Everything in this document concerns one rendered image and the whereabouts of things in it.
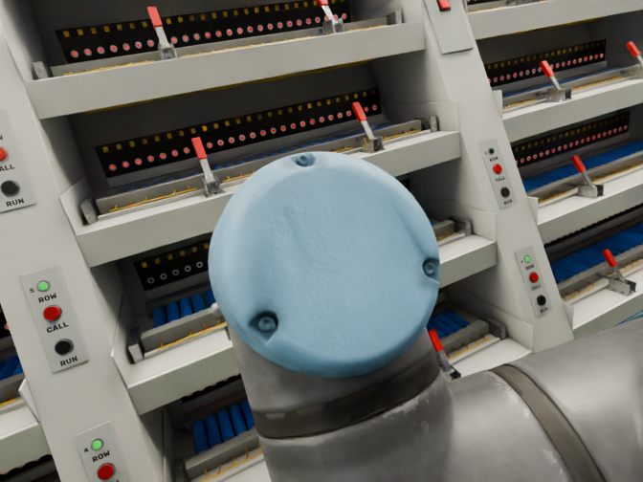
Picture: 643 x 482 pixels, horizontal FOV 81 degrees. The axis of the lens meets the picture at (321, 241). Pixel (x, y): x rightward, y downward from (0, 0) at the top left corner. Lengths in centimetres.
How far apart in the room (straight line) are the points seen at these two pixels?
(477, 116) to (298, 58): 33
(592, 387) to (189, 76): 57
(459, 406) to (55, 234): 50
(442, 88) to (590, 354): 60
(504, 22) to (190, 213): 68
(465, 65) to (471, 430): 68
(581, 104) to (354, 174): 82
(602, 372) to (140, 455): 51
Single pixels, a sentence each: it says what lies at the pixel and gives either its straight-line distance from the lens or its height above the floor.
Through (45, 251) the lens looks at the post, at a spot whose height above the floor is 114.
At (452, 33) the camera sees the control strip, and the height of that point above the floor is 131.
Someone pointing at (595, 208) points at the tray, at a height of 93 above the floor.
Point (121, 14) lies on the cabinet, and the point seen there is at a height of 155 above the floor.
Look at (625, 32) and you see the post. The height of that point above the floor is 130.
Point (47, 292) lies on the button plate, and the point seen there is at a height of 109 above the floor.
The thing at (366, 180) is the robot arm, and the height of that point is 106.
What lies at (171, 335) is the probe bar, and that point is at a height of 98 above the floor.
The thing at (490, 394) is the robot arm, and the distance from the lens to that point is 19.
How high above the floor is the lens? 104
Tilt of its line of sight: level
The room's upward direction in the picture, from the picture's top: 19 degrees counter-clockwise
